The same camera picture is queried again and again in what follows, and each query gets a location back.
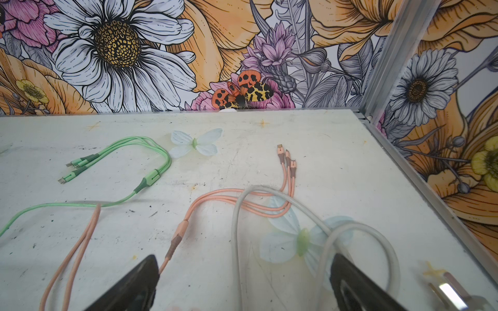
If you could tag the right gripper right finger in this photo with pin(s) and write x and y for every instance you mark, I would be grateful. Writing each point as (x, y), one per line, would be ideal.
(355, 291)

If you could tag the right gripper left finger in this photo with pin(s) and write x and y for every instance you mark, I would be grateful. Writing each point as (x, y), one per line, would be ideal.
(135, 291)

